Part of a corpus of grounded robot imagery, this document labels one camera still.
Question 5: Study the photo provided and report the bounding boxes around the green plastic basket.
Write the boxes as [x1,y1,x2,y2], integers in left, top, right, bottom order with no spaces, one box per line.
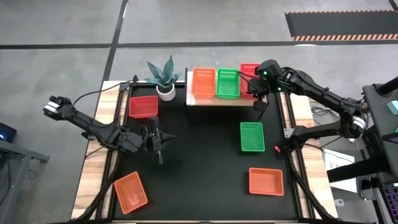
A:
[215,68,242,100]
[239,121,266,152]

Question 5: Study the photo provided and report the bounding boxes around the teal box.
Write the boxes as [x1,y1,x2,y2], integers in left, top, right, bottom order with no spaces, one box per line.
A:
[386,100,398,116]

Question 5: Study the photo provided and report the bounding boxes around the dark electronic device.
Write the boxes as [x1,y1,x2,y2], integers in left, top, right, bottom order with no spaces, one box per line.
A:
[0,122,18,143]

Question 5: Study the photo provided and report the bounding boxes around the grey desk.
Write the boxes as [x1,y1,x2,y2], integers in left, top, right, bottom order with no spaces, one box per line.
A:
[0,139,50,218]

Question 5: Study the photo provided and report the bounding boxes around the white plant pot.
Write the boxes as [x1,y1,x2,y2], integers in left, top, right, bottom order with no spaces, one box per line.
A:
[155,83,177,102]

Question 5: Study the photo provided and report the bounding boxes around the black equipment cart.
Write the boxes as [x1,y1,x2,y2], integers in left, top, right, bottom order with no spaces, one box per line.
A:
[326,76,398,187]

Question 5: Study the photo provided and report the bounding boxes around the orange plastic basket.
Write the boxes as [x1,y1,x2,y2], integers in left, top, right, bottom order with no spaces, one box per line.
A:
[113,170,149,215]
[191,67,218,99]
[248,167,285,197]

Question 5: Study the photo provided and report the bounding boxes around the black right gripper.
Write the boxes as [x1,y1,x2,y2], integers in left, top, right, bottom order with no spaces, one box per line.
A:
[248,77,270,113]

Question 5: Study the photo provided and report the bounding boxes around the black hazard-striped floor mat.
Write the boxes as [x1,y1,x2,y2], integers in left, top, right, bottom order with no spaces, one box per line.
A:
[284,11,398,42]

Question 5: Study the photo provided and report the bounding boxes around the black table mat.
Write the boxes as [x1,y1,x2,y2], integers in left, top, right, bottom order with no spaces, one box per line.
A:
[112,82,300,220]

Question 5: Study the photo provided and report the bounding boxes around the red plastic basket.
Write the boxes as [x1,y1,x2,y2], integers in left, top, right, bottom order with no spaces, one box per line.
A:
[239,63,261,100]
[128,95,159,119]

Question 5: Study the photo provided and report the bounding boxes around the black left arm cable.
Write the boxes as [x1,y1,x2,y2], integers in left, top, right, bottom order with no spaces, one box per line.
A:
[71,79,137,106]

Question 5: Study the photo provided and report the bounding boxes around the white paper sheet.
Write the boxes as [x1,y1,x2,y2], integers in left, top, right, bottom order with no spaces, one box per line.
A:
[322,148,358,194]

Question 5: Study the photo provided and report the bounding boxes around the wooden shelf with black legs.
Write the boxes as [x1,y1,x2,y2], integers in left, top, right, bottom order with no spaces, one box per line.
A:
[184,67,270,121]

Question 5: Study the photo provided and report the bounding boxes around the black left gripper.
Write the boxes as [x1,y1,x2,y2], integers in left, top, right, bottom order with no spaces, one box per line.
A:
[146,130,165,166]

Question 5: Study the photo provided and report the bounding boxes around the black keyboard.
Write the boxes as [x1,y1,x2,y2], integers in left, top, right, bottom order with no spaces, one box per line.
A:
[382,182,398,220]

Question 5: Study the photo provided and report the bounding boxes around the green snake plant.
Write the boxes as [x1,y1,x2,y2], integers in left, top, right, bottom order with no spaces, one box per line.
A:
[144,55,182,90]

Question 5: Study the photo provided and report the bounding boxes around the black metal table frame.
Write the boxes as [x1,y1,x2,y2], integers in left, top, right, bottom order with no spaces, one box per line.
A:
[70,74,340,224]

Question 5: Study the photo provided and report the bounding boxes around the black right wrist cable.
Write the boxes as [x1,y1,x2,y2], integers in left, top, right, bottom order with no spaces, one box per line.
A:
[236,70,259,79]

